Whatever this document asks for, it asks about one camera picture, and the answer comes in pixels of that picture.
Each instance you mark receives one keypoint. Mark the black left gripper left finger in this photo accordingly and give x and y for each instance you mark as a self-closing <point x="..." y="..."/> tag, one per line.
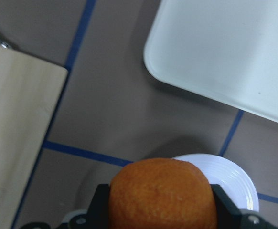
<point x="98" y="208"/>

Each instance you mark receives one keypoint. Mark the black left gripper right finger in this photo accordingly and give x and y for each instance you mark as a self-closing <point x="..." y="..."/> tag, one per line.
<point x="228" y="215"/>

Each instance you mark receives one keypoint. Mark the orange fruit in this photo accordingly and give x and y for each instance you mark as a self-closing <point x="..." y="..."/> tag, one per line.
<point x="161" y="193"/>

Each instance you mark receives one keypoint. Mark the cream bear tray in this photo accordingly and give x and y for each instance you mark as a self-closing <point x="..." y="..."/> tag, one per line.
<point x="225" y="50"/>

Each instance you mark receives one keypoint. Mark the white round plate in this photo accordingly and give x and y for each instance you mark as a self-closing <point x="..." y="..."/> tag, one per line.
<point x="232" y="178"/>

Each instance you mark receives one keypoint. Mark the brown paper table cover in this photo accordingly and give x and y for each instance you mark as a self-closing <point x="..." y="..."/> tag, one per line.
<point x="112" y="111"/>

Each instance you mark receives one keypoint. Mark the wooden cutting board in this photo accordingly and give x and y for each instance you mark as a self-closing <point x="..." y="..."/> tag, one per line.
<point x="29" y="91"/>

